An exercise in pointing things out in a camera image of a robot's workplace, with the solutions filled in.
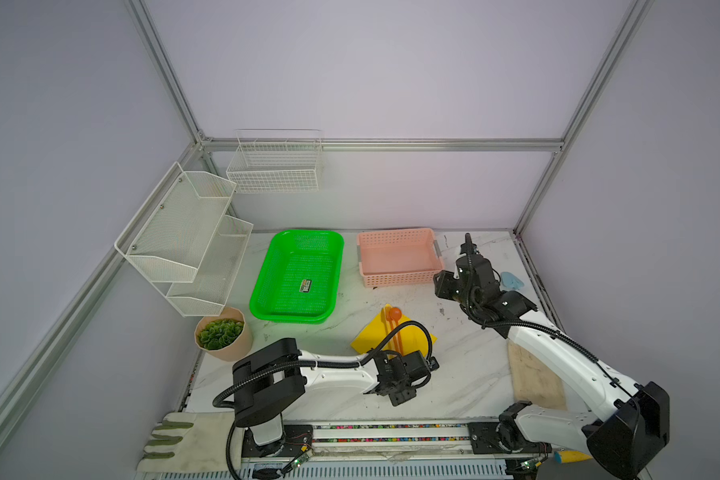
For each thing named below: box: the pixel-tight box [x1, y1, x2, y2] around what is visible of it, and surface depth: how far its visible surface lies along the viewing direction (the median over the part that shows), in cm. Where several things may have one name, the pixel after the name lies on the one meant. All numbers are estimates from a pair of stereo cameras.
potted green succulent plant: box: [194, 306, 253, 362], surface depth 82 cm
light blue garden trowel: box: [501, 271, 525, 290], surface depth 106 cm
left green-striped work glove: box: [137, 412, 245, 472], surface depth 74 cm
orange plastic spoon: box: [389, 307, 404, 356], surface depth 98 cm
